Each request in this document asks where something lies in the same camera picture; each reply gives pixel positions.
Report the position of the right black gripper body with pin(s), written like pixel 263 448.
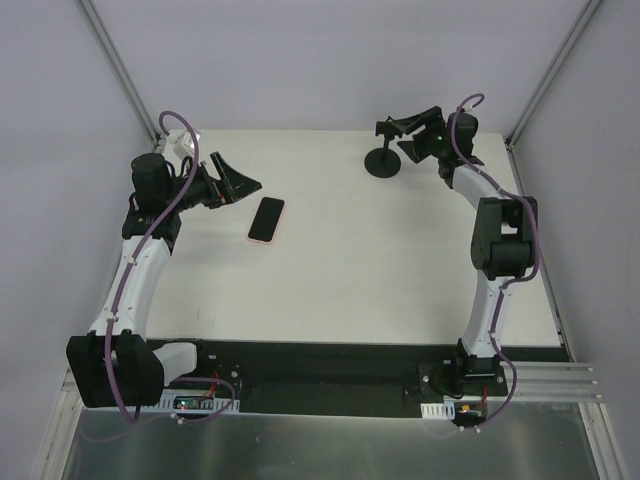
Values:
pixel 417 138

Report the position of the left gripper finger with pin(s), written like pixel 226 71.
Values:
pixel 230 180
pixel 228 197

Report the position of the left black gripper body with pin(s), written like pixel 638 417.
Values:
pixel 218 187

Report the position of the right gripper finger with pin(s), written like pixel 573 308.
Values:
pixel 408 148
pixel 410 124

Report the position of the black phone stand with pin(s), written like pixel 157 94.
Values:
pixel 383 162

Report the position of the black phone pink case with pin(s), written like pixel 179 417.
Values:
pixel 266 220

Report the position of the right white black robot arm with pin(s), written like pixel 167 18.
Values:
pixel 504 249

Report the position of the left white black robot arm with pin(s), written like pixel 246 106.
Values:
pixel 113 364

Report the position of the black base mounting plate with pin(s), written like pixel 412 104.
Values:
pixel 329 379

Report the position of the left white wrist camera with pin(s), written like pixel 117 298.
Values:
pixel 183 144

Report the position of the left aluminium frame post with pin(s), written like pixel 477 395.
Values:
pixel 119 70

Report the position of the aluminium frame post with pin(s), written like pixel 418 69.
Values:
pixel 119 70
pixel 577 30

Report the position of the right aluminium frame post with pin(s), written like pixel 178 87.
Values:
pixel 577 30

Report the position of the left white cable duct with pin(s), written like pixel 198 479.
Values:
pixel 198 405

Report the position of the white cable duct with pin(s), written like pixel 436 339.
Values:
pixel 438 411
pixel 198 405

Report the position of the aluminium rail right front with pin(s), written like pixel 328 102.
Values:
pixel 557 382

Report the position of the right white cable duct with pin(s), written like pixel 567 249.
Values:
pixel 438 411

